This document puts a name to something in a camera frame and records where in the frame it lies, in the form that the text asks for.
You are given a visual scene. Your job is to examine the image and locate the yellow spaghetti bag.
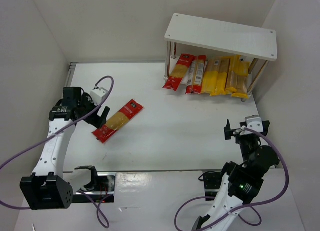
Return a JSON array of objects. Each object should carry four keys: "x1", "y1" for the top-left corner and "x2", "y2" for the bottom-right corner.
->
[
  {"x1": 225, "y1": 55, "x2": 241, "y2": 95},
  {"x1": 201, "y1": 56, "x2": 221, "y2": 96},
  {"x1": 210, "y1": 56, "x2": 232, "y2": 96},
  {"x1": 231, "y1": 61, "x2": 250, "y2": 99}
]

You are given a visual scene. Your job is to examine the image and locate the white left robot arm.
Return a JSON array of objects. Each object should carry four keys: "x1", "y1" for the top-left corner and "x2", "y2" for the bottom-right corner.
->
[{"x1": 19, "y1": 87, "x2": 110, "y2": 210}]

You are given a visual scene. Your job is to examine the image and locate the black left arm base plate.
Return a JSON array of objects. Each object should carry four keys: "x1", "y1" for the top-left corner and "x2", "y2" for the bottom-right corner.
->
[{"x1": 80, "y1": 172, "x2": 117, "y2": 204}]

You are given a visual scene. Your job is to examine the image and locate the red white-backed spaghetti bag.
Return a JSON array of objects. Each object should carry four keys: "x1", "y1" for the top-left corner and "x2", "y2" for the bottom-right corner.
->
[{"x1": 185, "y1": 55, "x2": 207, "y2": 95}]

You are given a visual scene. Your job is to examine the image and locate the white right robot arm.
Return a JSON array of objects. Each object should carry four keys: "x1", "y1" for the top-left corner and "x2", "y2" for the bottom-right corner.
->
[{"x1": 192, "y1": 121, "x2": 280, "y2": 231}]

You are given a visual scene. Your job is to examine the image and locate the red spaghetti bag on shelf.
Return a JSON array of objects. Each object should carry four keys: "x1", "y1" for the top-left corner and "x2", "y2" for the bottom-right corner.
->
[{"x1": 162, "y1": 53, "x2": 195, "y2": 91}]

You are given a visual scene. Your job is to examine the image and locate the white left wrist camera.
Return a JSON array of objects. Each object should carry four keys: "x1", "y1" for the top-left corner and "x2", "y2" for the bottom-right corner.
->
[{"x1": 89, "y1": 87, "x2": 109, "y2": 106}]

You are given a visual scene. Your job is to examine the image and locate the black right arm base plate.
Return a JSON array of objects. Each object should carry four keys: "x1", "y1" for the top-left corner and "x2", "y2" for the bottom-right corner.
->
[{"x1": 198, "y1": 171, "x2": 223, "y2": 201}]

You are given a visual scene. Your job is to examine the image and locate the white two-tier shelf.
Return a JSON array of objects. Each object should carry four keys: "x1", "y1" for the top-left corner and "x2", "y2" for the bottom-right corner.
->
[{"x1": 164, "y1": 13, "x2": 278, "y2": 95}]

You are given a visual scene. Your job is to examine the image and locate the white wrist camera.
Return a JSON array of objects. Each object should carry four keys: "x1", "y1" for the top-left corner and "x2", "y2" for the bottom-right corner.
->
[
  {"x1": 240, "y1": 115, "x2": 264, "y2": 136},
  {"x1": 89, "y1": 87, "x2": 109, "y2": 106}
]

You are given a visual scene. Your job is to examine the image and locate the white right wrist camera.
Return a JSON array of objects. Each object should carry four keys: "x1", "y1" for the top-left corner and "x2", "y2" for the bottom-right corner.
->
[{"x1": 240, "y1": 115, "x2": 264, "y2": 136}]

